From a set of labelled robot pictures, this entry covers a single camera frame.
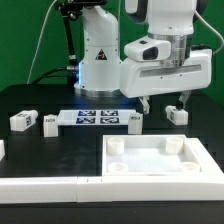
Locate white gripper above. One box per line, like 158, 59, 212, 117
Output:
120, 49, 212, 115

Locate white square table top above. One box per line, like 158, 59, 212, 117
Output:
102, 135, 213, 176

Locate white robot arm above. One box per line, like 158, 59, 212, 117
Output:
74, 0, 212, 113

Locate white L-shaped fence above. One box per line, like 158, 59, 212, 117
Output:
0, 137, 224, 204

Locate white part left edge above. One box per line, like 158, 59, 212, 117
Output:
0, 140, 5, 162

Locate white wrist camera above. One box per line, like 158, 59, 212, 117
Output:
124, 36, 171, 62

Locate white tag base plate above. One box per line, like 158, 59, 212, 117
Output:
57, 109, 135, 126

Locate black cable bundle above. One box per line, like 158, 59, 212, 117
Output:
32, 66, 80, 85

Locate black camera stand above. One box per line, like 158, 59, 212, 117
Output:
54, 0, 108, 86

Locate grey cable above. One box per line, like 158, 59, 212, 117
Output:
26, 0, 58, 85

